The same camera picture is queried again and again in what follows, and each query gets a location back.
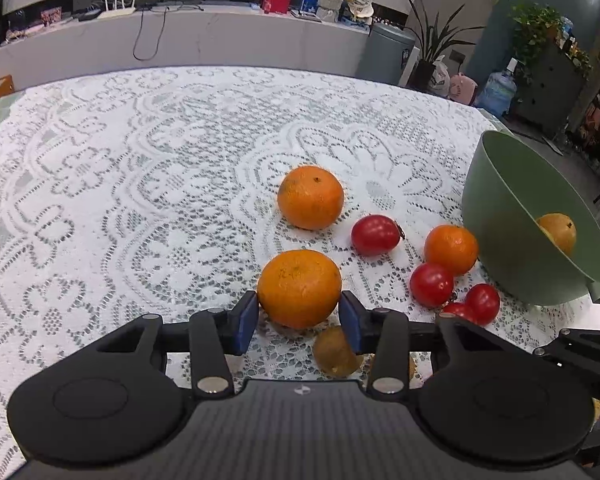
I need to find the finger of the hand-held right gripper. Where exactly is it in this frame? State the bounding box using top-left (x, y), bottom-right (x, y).
top-left (532, 327), bottom-right (600, 401)

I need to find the white router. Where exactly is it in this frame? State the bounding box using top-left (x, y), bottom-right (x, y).
top-left (97, 0), bottom-right (140, 21)

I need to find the brown kiwi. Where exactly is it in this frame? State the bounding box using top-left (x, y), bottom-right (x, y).
top-left (313, 325), bottom-right (366, 378)

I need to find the white lace tablecloth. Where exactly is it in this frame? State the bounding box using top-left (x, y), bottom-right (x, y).
top-left (0, 66), bottom-right (581, 480)

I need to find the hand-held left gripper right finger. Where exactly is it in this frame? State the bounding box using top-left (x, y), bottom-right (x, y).
top-left (337, 290), bottom-right (513, 396)

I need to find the white plastic bag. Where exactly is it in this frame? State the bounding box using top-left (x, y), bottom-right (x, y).
top-left (428, 57), bottom-right (452, 98)

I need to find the green bowl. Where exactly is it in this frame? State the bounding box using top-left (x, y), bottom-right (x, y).
top-left (461, 130), bottom-right (600, 307)

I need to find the small orange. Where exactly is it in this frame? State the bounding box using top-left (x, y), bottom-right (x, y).
top-left (424, 224), bottom-right (480, 277)

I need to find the white low cabinet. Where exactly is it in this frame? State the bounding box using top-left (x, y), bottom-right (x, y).
top-left (0, 2), bottom-right (371, 91)

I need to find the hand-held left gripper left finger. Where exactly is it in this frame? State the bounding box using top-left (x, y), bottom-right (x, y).
top-left (87, 290), bottom-right (260, 398)

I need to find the blue water bottle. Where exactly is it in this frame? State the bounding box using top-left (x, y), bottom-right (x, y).
top-left (477, 57), bottom-right (518, 118)

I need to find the red tomato with stem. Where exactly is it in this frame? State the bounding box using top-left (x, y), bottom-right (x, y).
top-left (351, 214), bottom-right (406, 257)

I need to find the yellow-brown pear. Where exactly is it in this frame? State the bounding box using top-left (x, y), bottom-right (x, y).
top-left (535, 213), bottom-right (578, 257)

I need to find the large orange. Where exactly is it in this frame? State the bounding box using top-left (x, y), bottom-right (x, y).
top-left (277, 165), bottom-right (345, 232)
top-left (256, 249), bottom-right (343, 330)

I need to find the potted plant with long leaves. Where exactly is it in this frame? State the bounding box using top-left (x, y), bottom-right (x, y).
top-left (404, 0), bottom-right (486, 93)

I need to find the grey trash bin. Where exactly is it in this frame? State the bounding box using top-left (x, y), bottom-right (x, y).
top-left (356, 22), bottom-right (417, 86)

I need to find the black cable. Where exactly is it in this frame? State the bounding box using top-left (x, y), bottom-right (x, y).
top-left (132, 7), bottom-right (168, 61)

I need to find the grey cabinet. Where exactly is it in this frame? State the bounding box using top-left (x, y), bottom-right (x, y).
top-left (515, 42), bottom-right (588, 136)

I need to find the leafy green plant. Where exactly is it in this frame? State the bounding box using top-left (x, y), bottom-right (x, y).
top-left (510, 2), bottom-right (593, 81)

